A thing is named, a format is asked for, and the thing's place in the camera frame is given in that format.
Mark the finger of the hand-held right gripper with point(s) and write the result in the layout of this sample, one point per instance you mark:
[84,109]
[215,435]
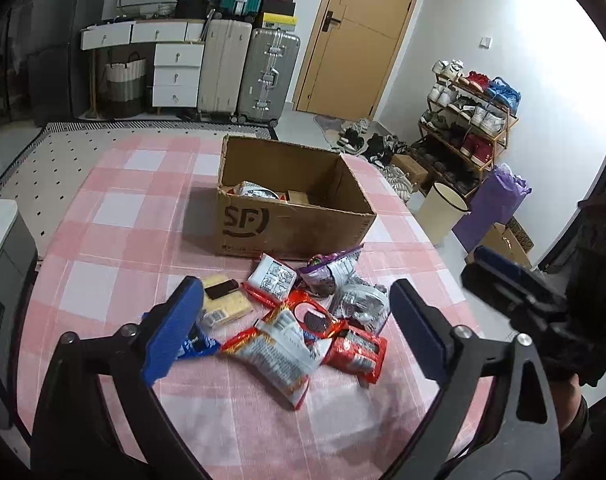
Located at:
[500,261]
[485,282]

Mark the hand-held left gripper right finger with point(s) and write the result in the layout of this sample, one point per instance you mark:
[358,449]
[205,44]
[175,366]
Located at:
[418,330]

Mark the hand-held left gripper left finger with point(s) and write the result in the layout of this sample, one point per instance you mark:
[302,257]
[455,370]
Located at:
[175,327]

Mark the blue snack packet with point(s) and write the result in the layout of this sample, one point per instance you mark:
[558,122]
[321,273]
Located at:
[201,345]

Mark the yellow cracker packet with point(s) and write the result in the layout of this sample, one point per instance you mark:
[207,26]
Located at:
[230,305]

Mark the silver snack packet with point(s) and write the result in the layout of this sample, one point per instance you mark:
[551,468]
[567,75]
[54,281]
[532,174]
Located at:
[360,302]
[255,192]

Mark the large red white snack packet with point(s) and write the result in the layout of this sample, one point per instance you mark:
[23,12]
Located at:
[278,355]

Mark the red cookie packet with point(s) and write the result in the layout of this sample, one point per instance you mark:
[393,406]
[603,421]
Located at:
[310,317]

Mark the brown cardboard box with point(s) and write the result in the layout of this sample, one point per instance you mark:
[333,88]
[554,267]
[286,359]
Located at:
[303,232]

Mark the person's right forearm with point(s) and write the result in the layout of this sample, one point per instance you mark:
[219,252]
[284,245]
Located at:
[573,405]

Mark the flattened cardboard carton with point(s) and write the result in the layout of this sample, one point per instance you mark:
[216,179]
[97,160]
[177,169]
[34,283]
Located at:
[508,242]

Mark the purple gift bag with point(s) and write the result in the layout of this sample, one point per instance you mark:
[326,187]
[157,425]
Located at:
[490,205]

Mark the cream trash bin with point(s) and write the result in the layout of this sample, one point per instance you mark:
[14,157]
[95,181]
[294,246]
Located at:
[443,210]

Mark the person's dark clothing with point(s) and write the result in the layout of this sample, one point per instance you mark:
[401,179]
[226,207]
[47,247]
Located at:
[603,240]

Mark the purple snack packet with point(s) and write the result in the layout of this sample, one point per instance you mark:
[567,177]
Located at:
[328,267]

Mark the small cardboard box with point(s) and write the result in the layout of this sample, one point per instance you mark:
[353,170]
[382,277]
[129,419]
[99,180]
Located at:
[410,167]

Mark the shoe rack with shoes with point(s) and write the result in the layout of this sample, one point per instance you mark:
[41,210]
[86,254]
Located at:
[483,120]

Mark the pile of sneakers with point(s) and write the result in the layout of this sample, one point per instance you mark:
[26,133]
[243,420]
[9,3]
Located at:
[378,147]

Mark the grey white appliance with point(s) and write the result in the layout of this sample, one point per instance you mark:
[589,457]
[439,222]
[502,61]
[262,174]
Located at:
[0,285]

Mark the white dotted rug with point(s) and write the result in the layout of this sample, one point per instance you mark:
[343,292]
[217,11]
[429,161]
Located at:
[48,160]

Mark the grey door mat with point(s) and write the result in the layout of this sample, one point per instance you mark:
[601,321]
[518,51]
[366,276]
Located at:
[325,125]

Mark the woven laundry basket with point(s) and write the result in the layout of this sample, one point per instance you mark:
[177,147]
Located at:
[125,85]

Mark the white desk with drawers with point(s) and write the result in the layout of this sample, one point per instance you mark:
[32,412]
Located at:
[175,75]

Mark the beige suitcase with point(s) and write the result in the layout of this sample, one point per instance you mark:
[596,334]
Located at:
[223,67]

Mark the wooden door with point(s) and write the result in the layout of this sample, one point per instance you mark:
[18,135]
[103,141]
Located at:
[363,35]

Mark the silver suitcase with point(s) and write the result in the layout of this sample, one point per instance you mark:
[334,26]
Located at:
[268,77]

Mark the dark grey refrigerator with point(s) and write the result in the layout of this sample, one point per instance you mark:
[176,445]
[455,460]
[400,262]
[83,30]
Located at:
[58,40]

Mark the yellow shoe box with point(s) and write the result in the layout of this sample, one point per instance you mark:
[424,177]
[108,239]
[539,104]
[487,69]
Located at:
[278,21]

